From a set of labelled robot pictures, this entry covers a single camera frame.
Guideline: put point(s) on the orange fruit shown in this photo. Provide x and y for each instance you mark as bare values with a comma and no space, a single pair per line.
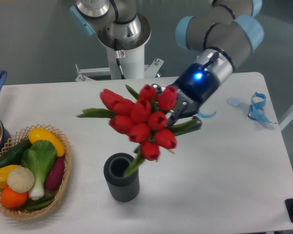
12,199

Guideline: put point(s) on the purple sweet potato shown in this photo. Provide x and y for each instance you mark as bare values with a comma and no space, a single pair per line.
55,175

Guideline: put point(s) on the small light blue cap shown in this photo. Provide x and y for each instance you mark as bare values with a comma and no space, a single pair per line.
234,102

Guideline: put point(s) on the blue ribbon strip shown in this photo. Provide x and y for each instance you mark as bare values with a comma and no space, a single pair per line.
256,109

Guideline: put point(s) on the white steamed bun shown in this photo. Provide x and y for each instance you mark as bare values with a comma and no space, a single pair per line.
20,180

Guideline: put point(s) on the red tulip bouquet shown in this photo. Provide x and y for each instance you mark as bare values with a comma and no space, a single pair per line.
144,121

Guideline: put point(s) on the dark grey ribbed vase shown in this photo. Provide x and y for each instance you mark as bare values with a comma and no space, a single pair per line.
122,189

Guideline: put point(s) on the green bok choy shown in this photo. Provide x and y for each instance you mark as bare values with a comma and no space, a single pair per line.
39,159

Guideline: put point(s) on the green bean pods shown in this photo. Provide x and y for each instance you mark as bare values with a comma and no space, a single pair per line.
40,204

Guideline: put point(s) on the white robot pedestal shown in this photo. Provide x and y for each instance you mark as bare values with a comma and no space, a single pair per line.
129,64

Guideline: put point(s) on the curled blue tape strip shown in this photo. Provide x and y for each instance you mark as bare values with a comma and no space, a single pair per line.
202,115

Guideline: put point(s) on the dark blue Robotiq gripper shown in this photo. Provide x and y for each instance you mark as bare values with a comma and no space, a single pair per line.
193,87

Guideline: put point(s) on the yellow bell pepper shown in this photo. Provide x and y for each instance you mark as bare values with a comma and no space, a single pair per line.
4,172

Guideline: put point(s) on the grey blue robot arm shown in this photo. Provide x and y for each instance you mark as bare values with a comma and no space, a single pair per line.
224,39

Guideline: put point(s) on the woven wicker basket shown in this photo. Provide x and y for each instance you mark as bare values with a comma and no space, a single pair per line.
21,213

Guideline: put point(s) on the green cucumber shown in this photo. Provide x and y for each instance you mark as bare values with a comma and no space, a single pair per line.
14,154

